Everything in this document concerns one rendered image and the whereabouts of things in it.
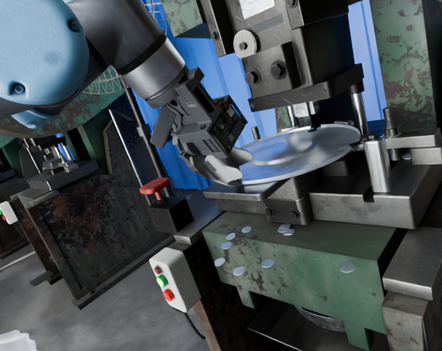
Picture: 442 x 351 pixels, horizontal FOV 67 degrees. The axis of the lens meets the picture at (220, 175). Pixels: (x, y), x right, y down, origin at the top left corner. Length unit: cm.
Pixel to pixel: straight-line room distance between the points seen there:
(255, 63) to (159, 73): 28
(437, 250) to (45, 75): 52
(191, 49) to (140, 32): 214
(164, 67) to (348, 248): 39
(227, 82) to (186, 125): 192
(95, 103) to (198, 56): 94
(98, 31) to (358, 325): 59
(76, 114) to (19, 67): 159
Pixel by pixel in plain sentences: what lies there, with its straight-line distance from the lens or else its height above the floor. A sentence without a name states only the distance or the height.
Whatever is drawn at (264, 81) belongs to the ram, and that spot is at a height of 92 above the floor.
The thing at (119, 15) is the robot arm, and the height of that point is 105.
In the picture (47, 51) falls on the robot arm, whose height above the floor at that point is 101.
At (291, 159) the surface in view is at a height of 78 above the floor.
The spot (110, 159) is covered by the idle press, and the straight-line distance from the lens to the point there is 210.
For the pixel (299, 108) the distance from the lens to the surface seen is 74.
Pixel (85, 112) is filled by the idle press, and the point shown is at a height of 98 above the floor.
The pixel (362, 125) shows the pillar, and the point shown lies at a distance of 78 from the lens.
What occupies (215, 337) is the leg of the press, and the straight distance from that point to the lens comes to 91.
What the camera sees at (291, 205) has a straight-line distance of 64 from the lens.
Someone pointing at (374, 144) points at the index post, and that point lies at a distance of 57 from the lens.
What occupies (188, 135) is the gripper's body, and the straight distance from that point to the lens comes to 45.
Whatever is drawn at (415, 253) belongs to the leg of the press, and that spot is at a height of 64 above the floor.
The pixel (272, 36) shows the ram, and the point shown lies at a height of 99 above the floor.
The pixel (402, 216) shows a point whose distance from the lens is 60.
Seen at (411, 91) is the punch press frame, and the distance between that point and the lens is 86.
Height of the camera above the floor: 97
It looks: 17 degrees down
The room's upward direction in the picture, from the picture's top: 19 degrees counter-clockwise
